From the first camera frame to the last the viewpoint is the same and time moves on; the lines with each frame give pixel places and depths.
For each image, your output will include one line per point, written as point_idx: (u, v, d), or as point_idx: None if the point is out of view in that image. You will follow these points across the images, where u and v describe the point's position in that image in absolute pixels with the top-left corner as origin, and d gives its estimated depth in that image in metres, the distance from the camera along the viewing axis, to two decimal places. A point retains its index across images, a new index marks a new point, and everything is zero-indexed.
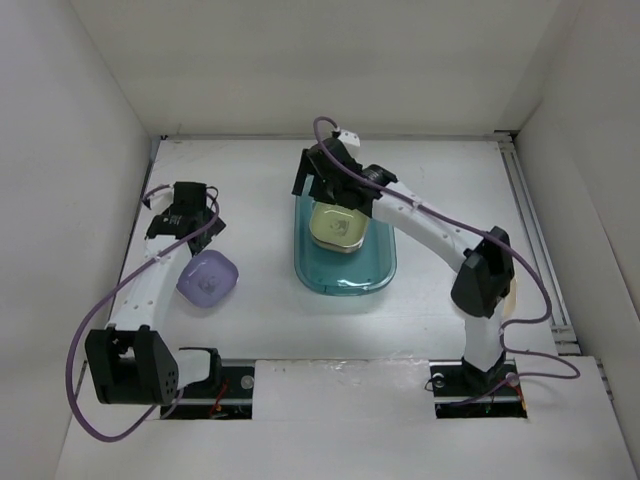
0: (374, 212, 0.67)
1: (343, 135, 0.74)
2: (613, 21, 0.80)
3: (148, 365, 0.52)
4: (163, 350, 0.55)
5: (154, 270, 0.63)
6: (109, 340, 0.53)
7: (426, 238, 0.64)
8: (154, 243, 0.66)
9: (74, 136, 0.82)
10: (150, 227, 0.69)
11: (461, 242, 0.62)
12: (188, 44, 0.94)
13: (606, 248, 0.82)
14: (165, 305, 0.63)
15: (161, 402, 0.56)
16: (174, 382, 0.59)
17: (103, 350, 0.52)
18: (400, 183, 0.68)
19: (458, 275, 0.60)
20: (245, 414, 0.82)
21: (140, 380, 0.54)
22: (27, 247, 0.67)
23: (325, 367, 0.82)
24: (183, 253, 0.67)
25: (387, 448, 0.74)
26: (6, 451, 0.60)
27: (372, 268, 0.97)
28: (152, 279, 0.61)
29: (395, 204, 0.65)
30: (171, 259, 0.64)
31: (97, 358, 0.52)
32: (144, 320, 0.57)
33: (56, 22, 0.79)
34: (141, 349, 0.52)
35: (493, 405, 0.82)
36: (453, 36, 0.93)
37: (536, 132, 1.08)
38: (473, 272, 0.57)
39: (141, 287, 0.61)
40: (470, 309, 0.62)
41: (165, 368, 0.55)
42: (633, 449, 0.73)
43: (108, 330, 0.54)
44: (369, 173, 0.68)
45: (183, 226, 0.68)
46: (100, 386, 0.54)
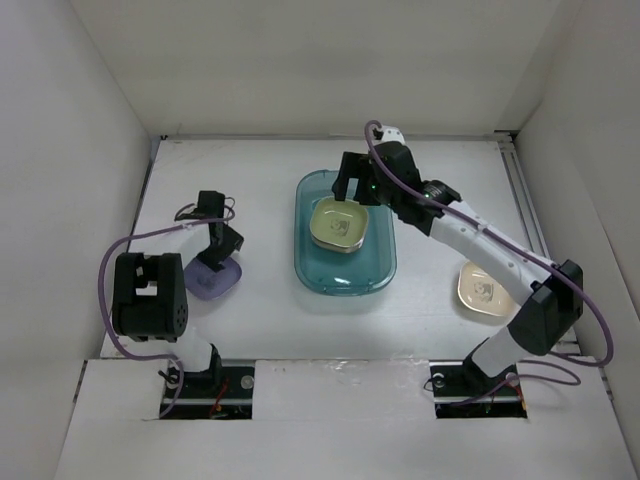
0: (432, 232, 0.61)
1: (386, 133, 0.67)
2: (614, 21, 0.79)
3: (168, 282, 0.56)
4: (181, 278, 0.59)
5: (180, 233, 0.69)
6: (135, 263, 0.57)
7: (487, 264, 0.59)
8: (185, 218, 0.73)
9: (74, 137, 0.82)
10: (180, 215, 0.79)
11: (528, 271, 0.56)
12: (188, 42, 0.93)
13: (606, 249, 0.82)
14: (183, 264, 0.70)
15: (169, 332, 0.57)
16: (182, 325, 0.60)
17: (129, 265, 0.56)
18: (465, 203, 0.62)
19: (522, 308, 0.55)
20: (245, 414, 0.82)
21: (155, 302, 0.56)
22: (27, 249, 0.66)
23: (326, 367, 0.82)
24: (204, 232, 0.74)
25: (389, 448, 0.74)
26: (6, 453, 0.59)
27: (372, 268, 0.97)
28: (178, 237, 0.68)
29: (458, 225, 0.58)
30: (196, 230, 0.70)
31: (123, 276, 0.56)
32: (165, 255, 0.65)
33: (56, 21, 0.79)
34: (165, 264, 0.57)
35: (493, 405, 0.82)
36: (454, 37, 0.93)
37: (536, 133, 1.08)
38: (540, 306, 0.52)
39: (167, 243, 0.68)
40: (528, 344, 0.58)
41: (180, 297, 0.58)
42: (632, 448, 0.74)
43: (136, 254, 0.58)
44: (431, 188, 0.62)
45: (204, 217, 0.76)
46: (117, 308, 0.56)
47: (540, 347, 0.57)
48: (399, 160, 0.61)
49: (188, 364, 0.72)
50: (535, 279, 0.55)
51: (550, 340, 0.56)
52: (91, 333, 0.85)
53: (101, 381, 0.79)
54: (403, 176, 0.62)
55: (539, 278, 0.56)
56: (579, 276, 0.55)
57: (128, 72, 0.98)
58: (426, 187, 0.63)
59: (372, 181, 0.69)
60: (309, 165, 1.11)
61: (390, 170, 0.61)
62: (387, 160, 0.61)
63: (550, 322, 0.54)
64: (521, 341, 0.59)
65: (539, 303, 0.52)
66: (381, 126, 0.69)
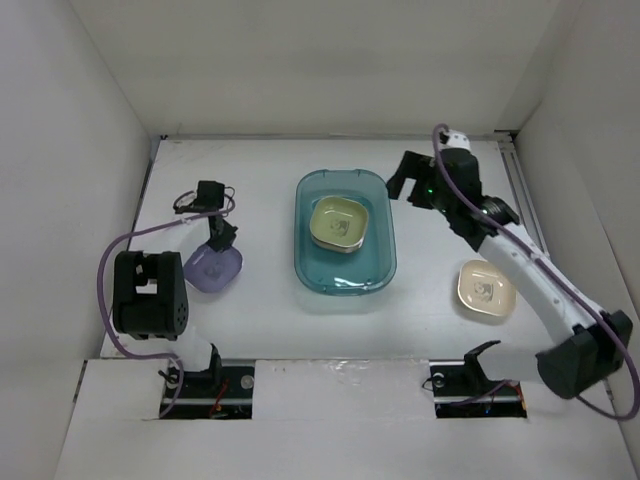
0: (481, 248, 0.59)
1: (452, 138, 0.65)
2: (614, 21, 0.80)
3: (168, 282, 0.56)
4: (182, 278, 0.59)
5: (178, 229, 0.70)
6: (136, 262, 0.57)
7: (532, 295, 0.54)
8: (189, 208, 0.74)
9: (74, 137, 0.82)
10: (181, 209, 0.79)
11: (574, 312, 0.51)
12: (188, 43, 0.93)
13: (606, 249, 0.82)
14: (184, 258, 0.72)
15: (170, 331, 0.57)
16: (183, 323, 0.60)
17: (129, 264, 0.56)
18: (522, 226, 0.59)
19: (557, 348, 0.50)
20: (245, 415, 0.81)
21: (155, 301, 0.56)
22: (27, 249, 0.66)
23: (326, 367, 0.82)
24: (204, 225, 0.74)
25: (389, 448, 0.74)
26: (6, 453, 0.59)
27: (372, 268, 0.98)
28: (176, 234, 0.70)
29: (510, 249, 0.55)
30: (194, 225, 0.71)
31: (122, 274, 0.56)
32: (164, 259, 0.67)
33: (56, 21, 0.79)
34: (165, 262, 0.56)
35: (493, 405, 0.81)
36: (454, 36, 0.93)
37: (536, 133, 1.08)
38: (575, 350, 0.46)
39: (166, 239, 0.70)
40: (556, 385, 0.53)
41: (180, 295, 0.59)
42: (632, 448, 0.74)
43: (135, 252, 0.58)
44: (490, 204, 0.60)
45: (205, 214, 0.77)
46: (117, 307, 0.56)
47: (566, 392, 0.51)
48: (464, 170, 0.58)
49: (188, 364, 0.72)
50: (579, 323, 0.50)
51: (578, 388, 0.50)
52: (91, 333, 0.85)
53: (101, 382, 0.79)
54: (465, 186, 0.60)
55: (583, 321, 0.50)
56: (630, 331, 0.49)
57: (127, 72, 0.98)
58: (484, 202, 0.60)
59: (427, 184, 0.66)
60: (309, 165, 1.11)
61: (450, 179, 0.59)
62: (453, 168, 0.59)
63: (583, 370, 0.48)
64: (550, 381, 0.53)
65: (576, 347, 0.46)
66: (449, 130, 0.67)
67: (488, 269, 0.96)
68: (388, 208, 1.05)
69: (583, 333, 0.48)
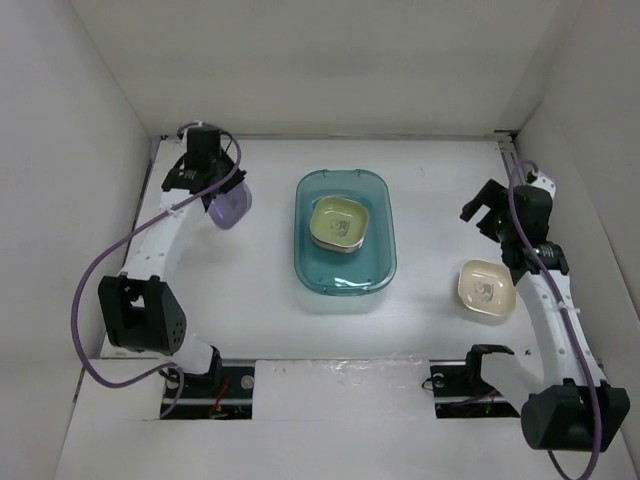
0: (520, 283, 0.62)
1: (540, 180, 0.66)
2: (614, 21, 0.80)
3: (156, 311, 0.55)
4: (171, 300, 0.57)
5: (168, 222, 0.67)
6: (121, 287, 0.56)
7: (543, 339, 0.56)
8: (169, 198, 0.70)
9: (74, 137, 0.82)
10: (165, 180, 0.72)
11: (573, 369, 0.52)
12: (187, 43, 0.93)
13: (606, 250, 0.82)
14: (175, 256, 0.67)
15: (168, 350, 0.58)
16: (181, 332, 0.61)
17: (114, 292, 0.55)
18: (568, 278, 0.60)
19: (543, 393, 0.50)
20: (245, 415, 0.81)
21: (148, 328, 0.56)
22: (28, 250, 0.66)
23: (325, 367, 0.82)
24: (197, 207, 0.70)
25: (389, 449, 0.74)
26: (6, 453, 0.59)
27: (372, 269, 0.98)
28: (165, 231, 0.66)
29: (542, 290, 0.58)
30: (184, 213, 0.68)
31: (108, 303, 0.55)
32: (154, 270, 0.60)
33: (56, 21, 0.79)
34: (151, 294, 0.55)
35: (493, 405, 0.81)
36: (454, 37, 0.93)
37: (535, 133, 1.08)
38: (556, 399, 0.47)
39: (156, 237, 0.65)
40: (528, 432, 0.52)
41: (174, 315, 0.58)
42: (632, 448, 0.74)
43: (120, 276, 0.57)
44: (545, 247, 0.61)
45: (197, 181, 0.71)
46: (111, 331, 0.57)
47: (534, 442, 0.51)
48: (533, 207, 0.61)
49: (188, 367, 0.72)
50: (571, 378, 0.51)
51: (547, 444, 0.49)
52: (91, 334, 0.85)
53: (101, 382, 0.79)
54: (529, 222, 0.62)
55: (578, 381, 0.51)
56: (620, 414, 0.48)
57: (127, 72, 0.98)
58: (541, 244, 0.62)
59: (499, 215, 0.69)
60: (309, 165, 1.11)
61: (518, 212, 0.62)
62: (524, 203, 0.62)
63: (559, 426, 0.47)
64: (525, 428, 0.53)
65: (558, 397, 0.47)
66: (536, 171, 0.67)
67: (488, 270, 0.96)
68: (388, 208, 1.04)
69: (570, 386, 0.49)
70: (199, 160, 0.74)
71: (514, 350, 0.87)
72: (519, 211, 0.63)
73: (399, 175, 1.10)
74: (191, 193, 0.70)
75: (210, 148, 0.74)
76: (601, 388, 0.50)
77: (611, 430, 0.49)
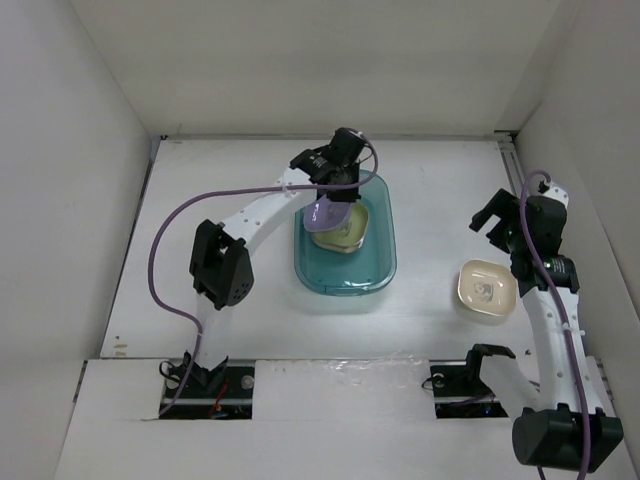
0: (526, 296, 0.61)
1: (552, 191, 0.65)
2: (614, 21, 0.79)
3: (230, 268, 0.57)
4: (246, 265, 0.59)
5: (276, 196, 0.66)
6: (215, 235, 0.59)
7: (542, 358, 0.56)
8: (290, 175, 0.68)
9: (75, 137, 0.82)
10: (297, 156, 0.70)
11: (569, 393, 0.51)
12: (188, 42, 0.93)
13: (606, 250, 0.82)
14: (271, 231, 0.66)
15: (225, 302, 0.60)
16: (243, 293, 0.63)
17: (206, 235, 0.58)
18: (576, 296, 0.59)
19: (536, 413, 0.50)
20: (245, 414, 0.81)
21: (217, 279, 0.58)
22: (27, 250, 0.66)
23: (326, 367, 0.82)
24: (308, 195, 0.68)
25: (389, 448, 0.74)
26: (5, 454, 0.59)
27: (372, 269, 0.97)
28: (272, 204, 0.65)
29: (548, 309, 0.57)
30: (295, 196, 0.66)
31: (199, 242, 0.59)
32: (243, 235, 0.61)
33: (56, 21, 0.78)
34: (230, 255, 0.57)
35: (492, 405, 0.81)
36: (454, 37, 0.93)
37: (536, 133, 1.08)
38: (546, 421, 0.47)
39: (261, 204, 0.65)
40: (519, 448, 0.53)
41: (241, 278, 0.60)
42: (632, 449, 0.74)
43: (218, 225, 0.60)
44: (556, 262, 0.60)
45: (321, 171, 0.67)
46: (193, 263, 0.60)
47: (524, 459, 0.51)
48: (547, 219, 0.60)
49: (201, 357, 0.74)
50: (566, 403, 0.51)
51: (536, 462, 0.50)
52: (91, 334, 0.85)
53: (101, 382, 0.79)
54: (540, 235, 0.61)
55: (572, 405, 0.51)
56: (613, 443, 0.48)
57: (127, 72, 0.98)
58: (552, 257, 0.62)
59: (509, 226, 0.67)
60: None
61: (530, 221, 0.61)
62: (538, 213, 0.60)
63: (547, 448, 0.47)
64: (516, 444, 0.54)
65: (548, 420, 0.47)
66: (548, 181, 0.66)
67: (488, 270, 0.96)
68: (388, 208, 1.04)
69: (563, 411, 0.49)
70: (333, 155, 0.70)
71: (514, 350, 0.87)
72: (531, 222, 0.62)
73: (399, 175, 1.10)
74: (311, 181, 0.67)
75: (349, 150, 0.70)
76: (595, 415, 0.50)
77: (601, 456, 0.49)
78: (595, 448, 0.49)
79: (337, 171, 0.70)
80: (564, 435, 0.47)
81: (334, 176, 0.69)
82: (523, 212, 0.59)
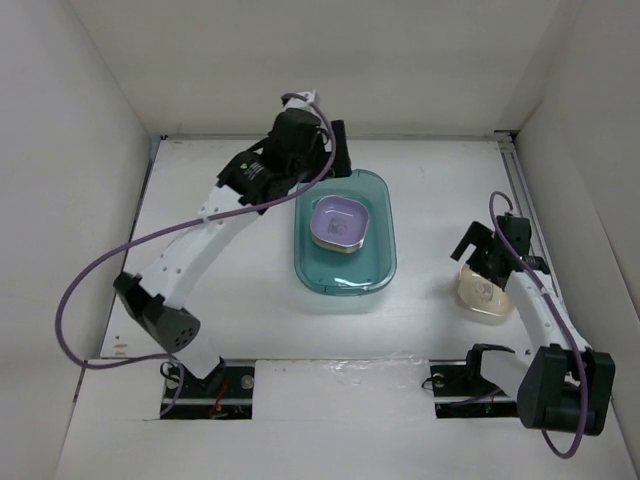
0: (509, 285, 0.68)
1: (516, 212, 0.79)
2: (614, 21, 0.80)
3: (152, 327, 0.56)
4: (174, 317, 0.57)
5: (198, 232, 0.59)
6: (132, 290, 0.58)
7: (531, 322, 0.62)
8: (217, 196, 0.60)
9: (75, 137, 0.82)
10: (227, 168, 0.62)
11: (558, 337, 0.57)
12: (187, 43, 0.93)
13: (606, 249, 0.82)
14: (204, 265, 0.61)
15: (169, 348, 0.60)
16: (191, 334, 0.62)
17: (123, 293, 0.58)
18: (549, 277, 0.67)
19: (531, 365, 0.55)
20: (245, 415, 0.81)
21: (150, 330, 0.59)
22: (27, 250, 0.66)
23: (326, 367, 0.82)
24: (243, 218, 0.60)
25: (389, 448, 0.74)
26: (6, 453, 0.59)
27: (373, 269, 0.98)
28: (193, 242, 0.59)
29: (526, 283, 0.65)
30: (222, 227, 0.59)
31: (122, 297, 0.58)
32: (161, 289, 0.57)
33: (56, 21, 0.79)
34: (148, 317, 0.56)
35: (493, 405, 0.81)
36: (453, 37, 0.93)
37: (536, 133, 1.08)
38: (543, 355, 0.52)
39: (182, 244, 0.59)
40: (523, 414, 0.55)
41: (178, 327, 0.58)
42: (632, 449, 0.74)
43: (133, 280, 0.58)
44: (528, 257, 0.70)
45: (254, 184, 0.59)
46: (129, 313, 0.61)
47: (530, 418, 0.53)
48: (515, 224, 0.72)
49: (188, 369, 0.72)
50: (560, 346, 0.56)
51: (542, 415, 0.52)
52: (91, 334, 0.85)
53: (102, 382, 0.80)
54: (512, 239, 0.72)
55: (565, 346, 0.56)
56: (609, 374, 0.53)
57: (127, 72, 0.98)
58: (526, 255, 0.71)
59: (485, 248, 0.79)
60: None
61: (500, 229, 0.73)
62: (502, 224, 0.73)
63: (548, 384, 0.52)
64: (521, 411, 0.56)
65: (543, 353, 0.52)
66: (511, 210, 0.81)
67: None
68: (387, 207, 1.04)
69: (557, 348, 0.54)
70: (277, 151, 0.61)
71: (515, 349, 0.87)
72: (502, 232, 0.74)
73: (399, 175, 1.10)
74: (242, 201, 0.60)
75: (293, 144, 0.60)
76: (586, 352, 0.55)
77: (600, 396, 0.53)
78: (592, 390, 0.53)
79: (279, 177, 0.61)
80: (560, 369, 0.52)
81: (276, 184, 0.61)
82: (493, 219, 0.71)
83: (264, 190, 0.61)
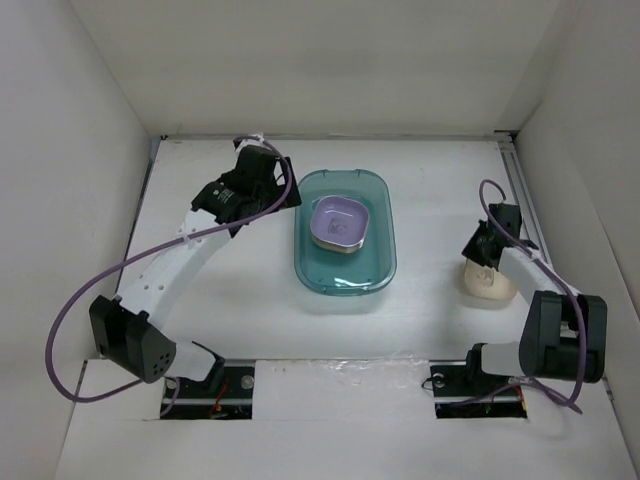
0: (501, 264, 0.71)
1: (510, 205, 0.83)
2: (614, 21, 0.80)
3: (135, 348, 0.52)
4: (158, 337, 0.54)
5: (179, 249, 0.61)
6: (111, 311, 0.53)
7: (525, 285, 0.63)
8: (194, 218, 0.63)
9: (75, 138, 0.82)
10: (199, 195, 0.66)
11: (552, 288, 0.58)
12: (187, 43, 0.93)
13: (606, 249, 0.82)
14: (182, 287, 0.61)
15: (146, 381, 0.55)
16: (167, 364, 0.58)
17: (98, 316, 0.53)
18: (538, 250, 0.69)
19: (529, 313, 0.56)
20: (245, 414, 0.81)
21: (127, 358, 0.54)
22: (27, 250, 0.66)
23: (325, 367, 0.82)
24: (219, 238, 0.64)
25: (389, 449, 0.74)
26: (5, 453, 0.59)
27: (372, 269, 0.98)
28: (174, 259, 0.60)
29: (517, 252, 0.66)
30: (201, 244, 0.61)
31: (96, 323, 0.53)
32: (145, 306, 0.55)
33: (55, 20, 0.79)
34: (132, 334, 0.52)
35: (493, 405, 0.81)
36: (453, 36, 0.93)
37: (536, 132, 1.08)
38: (537, 299, 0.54)
39: (162, 263, 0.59)
40: (527, 365, 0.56)
41: (158, 351, 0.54)
42: (632, 449, 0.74)
43: (113, 301, 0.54)
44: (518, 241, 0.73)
45: (228, 206, 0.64)
46: (99, 345, 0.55)
47: (533, 366, 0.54)
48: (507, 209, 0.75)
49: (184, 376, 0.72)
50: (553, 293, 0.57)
51: (543, 360, 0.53)
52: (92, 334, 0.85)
53: (101, 382, 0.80)
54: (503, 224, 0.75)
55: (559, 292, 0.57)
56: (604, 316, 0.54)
57: (127, 72, 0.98)
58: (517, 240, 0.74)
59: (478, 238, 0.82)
60: (309, 164, 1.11)
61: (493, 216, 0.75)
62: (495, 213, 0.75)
63: (546, 328, 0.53)
64: (524, 362, 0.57)
65: (538, 298, 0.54)
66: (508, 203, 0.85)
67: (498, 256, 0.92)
68: (388, 207, 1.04)
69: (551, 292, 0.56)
70: (243, 180, 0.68)
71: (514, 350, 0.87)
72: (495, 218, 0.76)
73: (399, 175, 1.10)
74: (217, 221, 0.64)
75: (258, 171, 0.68)
76: (581, 296, 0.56)
77: (599, 339, 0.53)
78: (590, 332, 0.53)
79: (249, 199, 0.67)
80: (556, 309, 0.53)
81: (247, 206, 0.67)
82: (486, 208, 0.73)
83: (237, 211, 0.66)
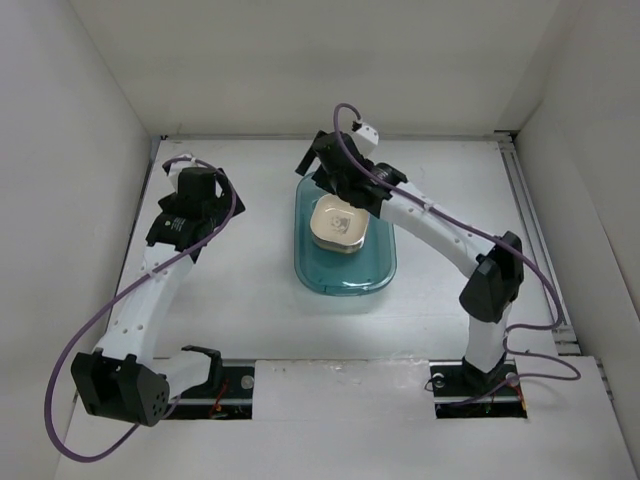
0: (381, 213, 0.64)
1: (363, 128, 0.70)
2: (613, 21, 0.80)
3: (133, 395, 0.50)
4: (152, 376, 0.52)
5: (148, 286, 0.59)
6: (96, 366, 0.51)
7: (436, 241, 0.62)
8: (153, 253, 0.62)
9: (75, 137, 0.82)
10: (151, 230, 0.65)
11: (473, 245, 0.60)
12: (186, 43, 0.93)
13: (605, 249, 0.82)
14: (162, 316, 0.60)
15: (149, 422, 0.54)
16: (164, 400, 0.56)
17: (84, 376, 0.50)
18: (410, 185, 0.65)
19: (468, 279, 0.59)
20: (245, 414, 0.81)
21: (125, 406, 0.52)
22: (26, 251, 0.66)
23: (326, 368, 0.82)
24: (183, 263, 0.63)
25: (389, 448, 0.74)
26: (6, 453, 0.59)
27: (371, 268, 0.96)
28: (145, 299, 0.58)
29: (405, 205, 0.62)
30: (168, 274, 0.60)
31: (83, 383, 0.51)
32: (130, 349, 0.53)
33: (55, 20, 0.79)
34: (124, 380, 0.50)
35: (493, 405, 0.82)
36: (454, 36, 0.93)
37: (536, 133, 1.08)
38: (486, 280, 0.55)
39: (137, 306, 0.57)
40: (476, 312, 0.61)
41: (155, 390, 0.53)
42: (632, 449, 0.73)
43: (95, 353, 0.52)
44: (379, 171, 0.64)
45: (185, 232, 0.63)
46: (89, 403, 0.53)
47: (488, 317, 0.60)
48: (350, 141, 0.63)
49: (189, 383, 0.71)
50: (480, 253, 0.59)
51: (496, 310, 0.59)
52: (92, 334, 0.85)
53: None
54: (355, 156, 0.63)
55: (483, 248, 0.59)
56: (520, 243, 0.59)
57: (127, 72, 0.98)
58: (375, 168, 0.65)
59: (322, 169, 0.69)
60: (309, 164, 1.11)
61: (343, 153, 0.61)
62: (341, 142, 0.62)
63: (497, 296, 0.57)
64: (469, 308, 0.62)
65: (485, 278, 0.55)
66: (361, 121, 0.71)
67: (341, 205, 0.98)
68: None
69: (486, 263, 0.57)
70: (190, 204, 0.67)
71: (515, 350, 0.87)
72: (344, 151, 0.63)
73: None
74: (178, 250, 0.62)
75: (202, 193, 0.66)
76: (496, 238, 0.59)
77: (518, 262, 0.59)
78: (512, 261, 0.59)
79: (201, 221, 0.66)
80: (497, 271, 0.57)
81: (201, 229, 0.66)
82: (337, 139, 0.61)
83: (194, 233, 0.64)
